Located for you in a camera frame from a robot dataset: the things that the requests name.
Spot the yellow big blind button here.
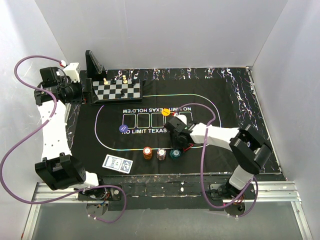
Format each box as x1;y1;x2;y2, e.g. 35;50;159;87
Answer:
161;108;171;117

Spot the pink blue chip stack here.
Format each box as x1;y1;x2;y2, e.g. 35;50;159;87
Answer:
156;148;167;161

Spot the orange red chip stack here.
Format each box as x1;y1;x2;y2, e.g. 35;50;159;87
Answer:
142;146;153;160

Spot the blue small blind button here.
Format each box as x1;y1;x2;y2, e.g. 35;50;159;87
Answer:
119;124;129;133

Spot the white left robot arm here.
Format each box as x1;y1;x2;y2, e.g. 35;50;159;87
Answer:
34;62;107;200

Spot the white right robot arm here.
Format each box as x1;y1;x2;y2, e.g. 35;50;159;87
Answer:
164;116;273;199

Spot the white chess piece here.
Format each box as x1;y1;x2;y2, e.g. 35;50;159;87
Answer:
103;78;109;85
122;75;128;84

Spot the green blue chip stack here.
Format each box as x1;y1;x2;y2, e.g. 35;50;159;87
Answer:
169;149;181;160

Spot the black triangular stand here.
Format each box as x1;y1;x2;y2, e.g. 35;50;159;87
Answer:
85;50;107;81

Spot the black white chessboard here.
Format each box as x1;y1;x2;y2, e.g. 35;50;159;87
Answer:
92;79;143;104

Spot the black poker table mat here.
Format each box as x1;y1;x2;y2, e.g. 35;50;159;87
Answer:
71;78;240;176

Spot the blue playing card box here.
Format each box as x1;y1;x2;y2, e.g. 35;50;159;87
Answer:
102;154;133;174

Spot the black marbled table cover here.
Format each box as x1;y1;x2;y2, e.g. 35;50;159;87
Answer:
67;66;283;175

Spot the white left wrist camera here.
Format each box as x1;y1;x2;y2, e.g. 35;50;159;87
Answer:
63;62;81;83

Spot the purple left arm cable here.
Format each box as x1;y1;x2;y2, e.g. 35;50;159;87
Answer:
0;55;68;206

